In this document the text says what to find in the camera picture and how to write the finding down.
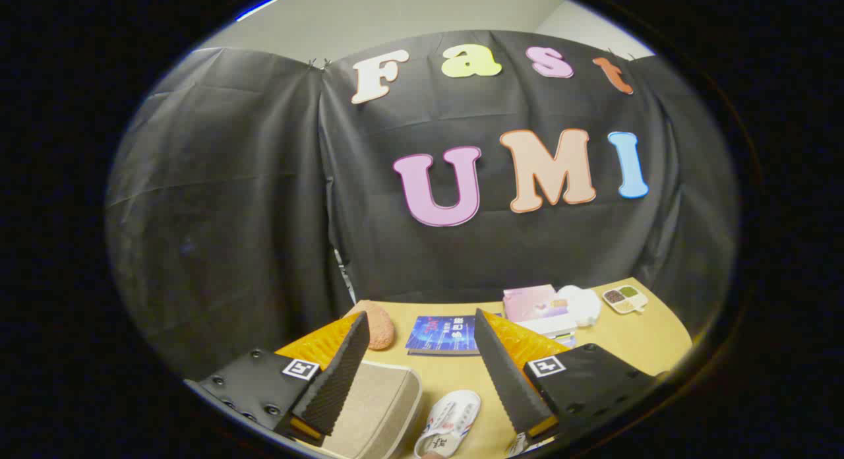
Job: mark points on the pink book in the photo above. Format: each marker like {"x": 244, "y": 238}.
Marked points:
{"x": 531, "y": 302}

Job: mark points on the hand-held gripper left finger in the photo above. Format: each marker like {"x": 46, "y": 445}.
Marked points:
{"x": 336, "y": 373}

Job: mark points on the white book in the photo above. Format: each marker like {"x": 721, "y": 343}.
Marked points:
{"x": 547, "y": 327}

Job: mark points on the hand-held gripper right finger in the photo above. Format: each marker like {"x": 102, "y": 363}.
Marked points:
{"x": 508, "y": 373}

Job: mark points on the blue book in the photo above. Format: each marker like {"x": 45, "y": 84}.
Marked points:
{"x": 442, "y": 334}

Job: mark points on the divided snack tray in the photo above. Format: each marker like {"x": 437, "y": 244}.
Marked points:
{"x": 624, "y": 299}

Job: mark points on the beige fabric storage box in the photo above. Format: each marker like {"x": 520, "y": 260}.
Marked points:
{"x": 379, "y": 406}

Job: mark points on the white cloth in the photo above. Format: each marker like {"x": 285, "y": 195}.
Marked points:
{"x": 580, "y": 302}

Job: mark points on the pink knitted hat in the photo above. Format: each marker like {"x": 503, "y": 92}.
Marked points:
{"x": 379, "y": 327}

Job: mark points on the black backdrop cloth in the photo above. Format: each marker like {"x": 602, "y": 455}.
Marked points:
{"x": 277, "y": 202}

